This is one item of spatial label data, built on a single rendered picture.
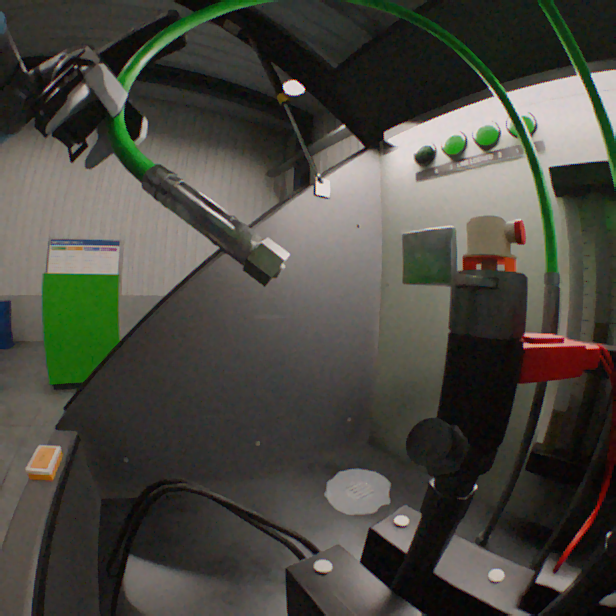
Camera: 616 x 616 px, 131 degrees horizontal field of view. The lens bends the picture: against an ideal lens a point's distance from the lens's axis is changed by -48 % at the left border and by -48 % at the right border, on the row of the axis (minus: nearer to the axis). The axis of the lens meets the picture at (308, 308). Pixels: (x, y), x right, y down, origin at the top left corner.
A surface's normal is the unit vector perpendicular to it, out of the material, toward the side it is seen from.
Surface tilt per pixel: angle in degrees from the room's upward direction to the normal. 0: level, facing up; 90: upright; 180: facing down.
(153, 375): 90
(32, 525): 0
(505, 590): 0
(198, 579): 0
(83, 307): 90
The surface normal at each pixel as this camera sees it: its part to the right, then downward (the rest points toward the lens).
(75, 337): 0.72, 0.06
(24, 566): 0.04, -1.00
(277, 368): 0.53, 0.07
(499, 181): -0.85, 0.00
